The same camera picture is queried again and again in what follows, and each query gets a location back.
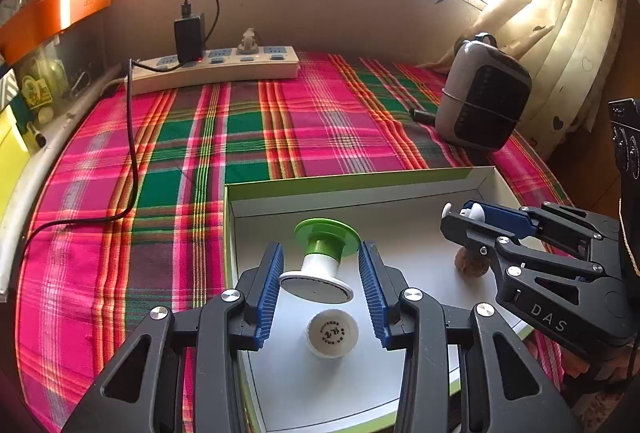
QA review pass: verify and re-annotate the white ball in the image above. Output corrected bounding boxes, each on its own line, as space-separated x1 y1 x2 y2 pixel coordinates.
443 202 487 229

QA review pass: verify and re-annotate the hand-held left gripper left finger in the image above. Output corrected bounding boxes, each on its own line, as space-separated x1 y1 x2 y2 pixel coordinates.
60 240 286 433

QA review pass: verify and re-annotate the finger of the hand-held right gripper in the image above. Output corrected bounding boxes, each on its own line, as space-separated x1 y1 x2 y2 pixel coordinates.
462 200 622 260
440 212 617 305

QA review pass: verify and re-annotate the beige power strip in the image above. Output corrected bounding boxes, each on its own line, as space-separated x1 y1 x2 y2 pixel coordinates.
127 46 301 95

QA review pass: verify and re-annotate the black charger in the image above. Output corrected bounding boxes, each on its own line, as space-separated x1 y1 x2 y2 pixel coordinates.
173 12 207 64

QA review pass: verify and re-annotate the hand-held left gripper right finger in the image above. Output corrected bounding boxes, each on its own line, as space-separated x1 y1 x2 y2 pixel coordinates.
357 240 583 433

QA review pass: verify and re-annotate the green striped box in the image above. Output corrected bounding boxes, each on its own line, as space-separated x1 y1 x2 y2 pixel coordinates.
0 68 21 109

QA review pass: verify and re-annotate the black power strip cable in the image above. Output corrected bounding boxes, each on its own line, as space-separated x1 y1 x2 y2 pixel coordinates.
19 58 143 286

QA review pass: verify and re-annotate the black charger cable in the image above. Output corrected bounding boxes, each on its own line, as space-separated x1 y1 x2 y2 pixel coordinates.
181 0 221 45

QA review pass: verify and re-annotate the clear container yellow sticker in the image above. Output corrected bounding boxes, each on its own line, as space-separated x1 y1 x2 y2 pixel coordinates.
17 48 71 109

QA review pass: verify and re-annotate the pink green plaid cloth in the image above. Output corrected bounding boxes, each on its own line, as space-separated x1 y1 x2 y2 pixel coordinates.
12 50 576 433

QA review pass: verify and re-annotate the brown walnut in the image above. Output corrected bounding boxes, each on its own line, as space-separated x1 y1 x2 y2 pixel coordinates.
453 249 490 283

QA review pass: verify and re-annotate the green and white spool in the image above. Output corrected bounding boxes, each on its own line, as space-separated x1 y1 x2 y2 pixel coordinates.
277 218 362 305

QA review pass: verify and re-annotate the white cardboard box green rim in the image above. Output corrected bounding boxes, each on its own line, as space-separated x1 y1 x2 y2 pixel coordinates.
222 166 576 433

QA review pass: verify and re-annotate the grey fan heater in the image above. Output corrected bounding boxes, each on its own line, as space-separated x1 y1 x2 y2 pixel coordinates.
435 33 533 151

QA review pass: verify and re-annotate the small grey plug adapter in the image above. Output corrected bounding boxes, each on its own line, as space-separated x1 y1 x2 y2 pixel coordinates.
237 27 261 56

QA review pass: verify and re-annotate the orange box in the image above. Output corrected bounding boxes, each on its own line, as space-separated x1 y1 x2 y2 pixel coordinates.
0 0 113 64

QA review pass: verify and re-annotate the yellow box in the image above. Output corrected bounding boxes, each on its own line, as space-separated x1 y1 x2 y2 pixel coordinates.
0 110 31 224

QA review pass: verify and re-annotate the cream heart print curtain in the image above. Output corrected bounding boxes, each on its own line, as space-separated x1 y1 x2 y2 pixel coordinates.
415 0 631 159

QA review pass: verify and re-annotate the white bottle cap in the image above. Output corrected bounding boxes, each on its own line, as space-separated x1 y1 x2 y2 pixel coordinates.
306 308 360 359

